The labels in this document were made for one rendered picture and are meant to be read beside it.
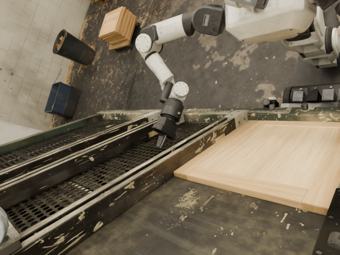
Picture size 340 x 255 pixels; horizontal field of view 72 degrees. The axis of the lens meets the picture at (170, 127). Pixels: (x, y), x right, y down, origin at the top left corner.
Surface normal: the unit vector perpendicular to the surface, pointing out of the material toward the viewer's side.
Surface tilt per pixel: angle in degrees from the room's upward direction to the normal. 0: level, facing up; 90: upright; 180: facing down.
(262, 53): 0
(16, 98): 90
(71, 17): 90
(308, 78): 0
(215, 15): 48
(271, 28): 68
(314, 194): 56
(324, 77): 0
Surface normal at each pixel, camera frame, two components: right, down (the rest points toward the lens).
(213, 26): -0.36, 0.48
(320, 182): -0.19, -0.95
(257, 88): -0.66, -0.27
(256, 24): -0.44, 0.80
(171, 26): -0.42, 0.22
